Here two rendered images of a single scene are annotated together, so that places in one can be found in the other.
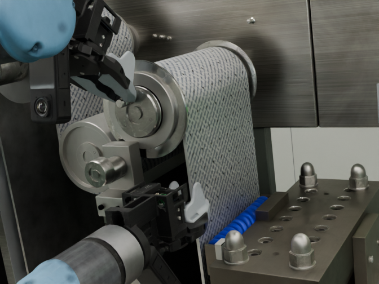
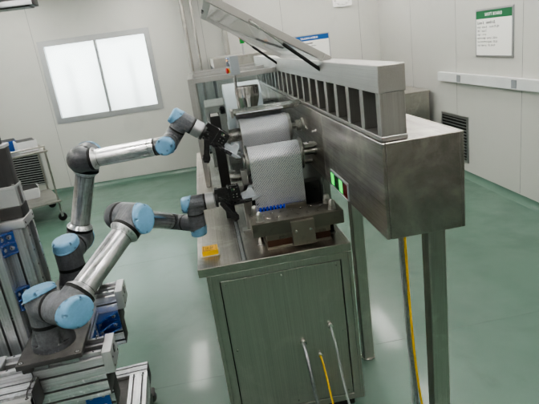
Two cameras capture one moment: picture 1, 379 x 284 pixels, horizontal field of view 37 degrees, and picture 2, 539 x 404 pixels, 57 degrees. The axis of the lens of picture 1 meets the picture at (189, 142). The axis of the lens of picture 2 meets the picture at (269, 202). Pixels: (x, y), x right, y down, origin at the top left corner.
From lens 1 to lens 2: 188 cm
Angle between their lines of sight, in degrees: 51
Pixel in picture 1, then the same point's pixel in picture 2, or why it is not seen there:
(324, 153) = not seen: outside the picture
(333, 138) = not seen: outside the picture
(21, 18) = (158, 149)
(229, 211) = (278, 201)
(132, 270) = (208, 204)
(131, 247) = (210, 199)
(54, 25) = (165, 150)
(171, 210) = (229, 192)
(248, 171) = (296, 189)
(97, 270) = (196, 200)
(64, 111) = (206, 159)
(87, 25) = (214, 138)
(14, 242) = not seen: hidden behind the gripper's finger
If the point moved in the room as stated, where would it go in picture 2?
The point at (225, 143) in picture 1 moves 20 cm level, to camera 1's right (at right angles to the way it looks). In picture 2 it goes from (278, 177) to (308, 183)
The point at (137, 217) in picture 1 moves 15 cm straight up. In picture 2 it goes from (218, 191) to (212, 159)
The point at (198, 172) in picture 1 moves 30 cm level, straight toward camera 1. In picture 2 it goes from (257, 184) to (201, 204)
